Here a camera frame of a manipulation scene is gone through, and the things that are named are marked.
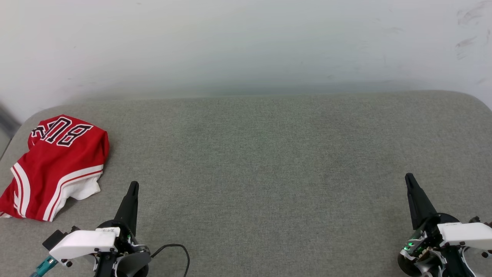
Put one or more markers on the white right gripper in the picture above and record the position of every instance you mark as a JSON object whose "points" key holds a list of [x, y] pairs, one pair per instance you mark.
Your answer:
{"points": [[465, 234]]}

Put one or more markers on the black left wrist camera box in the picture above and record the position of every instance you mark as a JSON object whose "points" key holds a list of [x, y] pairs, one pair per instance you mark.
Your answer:
{"points": [[55, 239]]}

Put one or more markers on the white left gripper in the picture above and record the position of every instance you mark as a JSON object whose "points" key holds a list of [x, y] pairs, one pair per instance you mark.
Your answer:
{"points": [[84, 242]]}

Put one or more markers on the red white basketball jersey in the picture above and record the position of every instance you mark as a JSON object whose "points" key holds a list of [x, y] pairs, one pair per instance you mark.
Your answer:
{"points": [[57, 165]]}

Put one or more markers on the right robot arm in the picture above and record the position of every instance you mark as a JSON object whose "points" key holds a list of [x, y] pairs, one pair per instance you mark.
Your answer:
{"points": [[409, 267]]}

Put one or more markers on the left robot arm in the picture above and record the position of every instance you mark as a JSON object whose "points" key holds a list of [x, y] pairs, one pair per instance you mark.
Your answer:
{"points": [[132, 266]]}

